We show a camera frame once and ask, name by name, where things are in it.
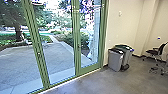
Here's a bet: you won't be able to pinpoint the light grey trash bin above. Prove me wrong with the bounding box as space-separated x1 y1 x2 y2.
107 48 125 73

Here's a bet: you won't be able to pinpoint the dark grey trash bin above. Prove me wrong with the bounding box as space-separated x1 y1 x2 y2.
114 43 135 71

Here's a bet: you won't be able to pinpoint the green garden shrub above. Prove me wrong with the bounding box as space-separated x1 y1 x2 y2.
63 31 90 50

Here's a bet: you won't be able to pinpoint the concrete garden path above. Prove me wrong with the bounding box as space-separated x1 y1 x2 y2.
0 41 98 93

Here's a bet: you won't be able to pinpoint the tree trunk outdoors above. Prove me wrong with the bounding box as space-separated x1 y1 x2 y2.
13 23 24 43

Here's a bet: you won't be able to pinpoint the black swivel chair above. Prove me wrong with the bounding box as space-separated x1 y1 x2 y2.
145 41 168 76

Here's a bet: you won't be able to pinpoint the green framed glass door wall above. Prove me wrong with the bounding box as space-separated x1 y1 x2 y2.
0 0 110 94

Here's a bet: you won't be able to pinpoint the white wall switch plate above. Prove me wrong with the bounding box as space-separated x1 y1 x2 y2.
118 10 123 17

